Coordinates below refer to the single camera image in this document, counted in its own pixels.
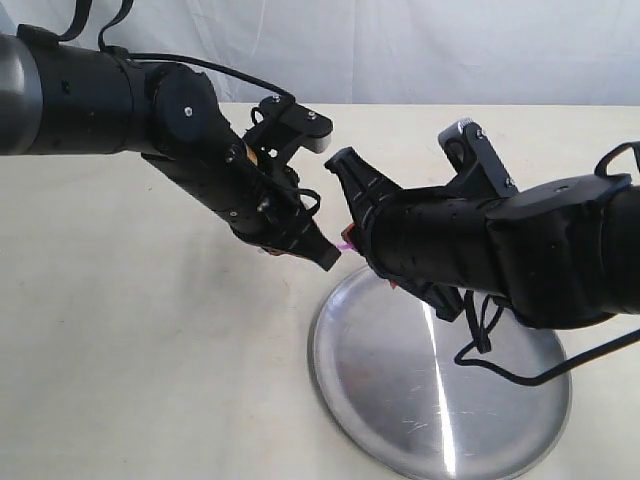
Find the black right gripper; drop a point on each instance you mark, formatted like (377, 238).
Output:
(430, 246)

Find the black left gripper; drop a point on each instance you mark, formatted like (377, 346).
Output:
(270, 209)

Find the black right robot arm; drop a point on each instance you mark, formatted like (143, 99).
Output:
(552, 253)

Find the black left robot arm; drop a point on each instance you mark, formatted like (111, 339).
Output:
(64, 100)

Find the round steel plate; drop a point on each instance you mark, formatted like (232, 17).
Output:
(383, 366)

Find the white backdrop cloth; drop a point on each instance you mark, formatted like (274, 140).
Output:
(400, 52)

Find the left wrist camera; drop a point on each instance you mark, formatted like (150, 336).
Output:
(281, 126)

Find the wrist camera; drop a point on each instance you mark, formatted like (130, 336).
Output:
(281, 126)
(480, 174)

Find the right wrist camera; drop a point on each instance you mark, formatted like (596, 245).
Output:
(480, 174)

